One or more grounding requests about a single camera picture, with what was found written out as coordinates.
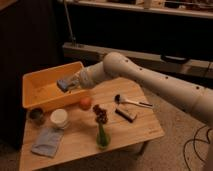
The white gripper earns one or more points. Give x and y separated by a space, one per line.
73 81

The blue sponge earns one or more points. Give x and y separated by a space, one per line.
63 85

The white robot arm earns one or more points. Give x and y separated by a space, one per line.
194 99

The yellow plastic tray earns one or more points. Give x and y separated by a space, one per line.
40 90

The orange fruit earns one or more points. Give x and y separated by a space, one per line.
85 103

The metal stand pole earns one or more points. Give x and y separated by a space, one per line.
72 37

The black-headed brush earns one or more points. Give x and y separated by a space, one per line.
121 99

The dried dark flower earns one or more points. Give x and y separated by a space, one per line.
101 114

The wooden low table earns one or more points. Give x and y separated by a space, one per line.
79 139

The grey folded cloth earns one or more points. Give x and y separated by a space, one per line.
47 142

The green vase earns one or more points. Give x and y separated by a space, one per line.
103 139

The black rectangular block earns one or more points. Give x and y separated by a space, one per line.
125 114

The grey long bench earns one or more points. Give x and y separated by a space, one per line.
151 61

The black handle on bench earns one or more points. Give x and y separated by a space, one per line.
177 60

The upper wall shelf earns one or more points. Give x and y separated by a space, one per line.
146 7

